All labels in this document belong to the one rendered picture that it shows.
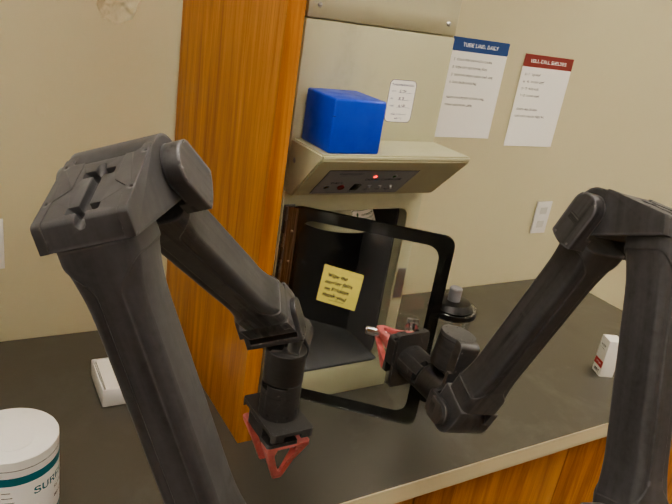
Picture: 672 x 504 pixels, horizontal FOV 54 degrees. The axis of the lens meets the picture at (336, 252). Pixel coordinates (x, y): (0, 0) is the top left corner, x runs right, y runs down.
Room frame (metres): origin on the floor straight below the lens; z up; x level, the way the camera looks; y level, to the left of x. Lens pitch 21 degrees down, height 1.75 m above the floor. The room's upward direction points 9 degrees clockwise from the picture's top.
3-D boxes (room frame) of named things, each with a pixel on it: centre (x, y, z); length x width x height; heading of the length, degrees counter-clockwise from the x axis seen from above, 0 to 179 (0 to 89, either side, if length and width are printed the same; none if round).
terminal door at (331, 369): (1.11, -0.06, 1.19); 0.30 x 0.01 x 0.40; 83
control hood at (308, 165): (1.18, -0.06, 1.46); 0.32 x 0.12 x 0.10; 123
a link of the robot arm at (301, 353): (0.80, 0.05, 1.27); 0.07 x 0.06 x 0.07; 178
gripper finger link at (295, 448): (0.78, 0.04, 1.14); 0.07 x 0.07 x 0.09; 33
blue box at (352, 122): (1.13, 0.02, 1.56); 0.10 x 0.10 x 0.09; 33
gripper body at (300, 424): (0.79, 0.05, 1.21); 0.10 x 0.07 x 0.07; 33
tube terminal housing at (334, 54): (1.33, 0.04, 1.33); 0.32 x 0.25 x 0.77; 123
